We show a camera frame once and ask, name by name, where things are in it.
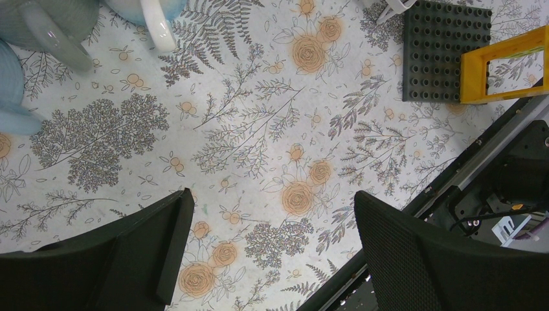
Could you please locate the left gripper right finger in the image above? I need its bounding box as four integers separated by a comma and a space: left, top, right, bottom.
354, 191, 548, 310

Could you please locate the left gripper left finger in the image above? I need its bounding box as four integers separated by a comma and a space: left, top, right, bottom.
1, 189, 194, 310

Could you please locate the light blue cup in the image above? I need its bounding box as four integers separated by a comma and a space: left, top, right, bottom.
1, 40, 41, 135

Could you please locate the grey-green cup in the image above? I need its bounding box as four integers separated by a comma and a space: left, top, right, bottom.
1, 0, 99, 72

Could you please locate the white and blue cup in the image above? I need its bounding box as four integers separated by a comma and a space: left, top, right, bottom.
105, 0, 188, 52

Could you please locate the floral table mat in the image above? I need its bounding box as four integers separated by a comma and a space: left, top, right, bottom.
0, 0, 549, 311

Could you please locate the dark grey building plate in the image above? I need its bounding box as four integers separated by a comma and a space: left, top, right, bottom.
402, 1, 492, 103

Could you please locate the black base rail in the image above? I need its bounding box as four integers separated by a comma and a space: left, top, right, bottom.
302, 95, 548, 310

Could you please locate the yellow building frame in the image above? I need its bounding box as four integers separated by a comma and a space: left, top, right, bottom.
460, 25, 548, 104

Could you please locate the white wire dish rack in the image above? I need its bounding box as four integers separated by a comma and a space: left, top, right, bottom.
376, 0, 416, 25

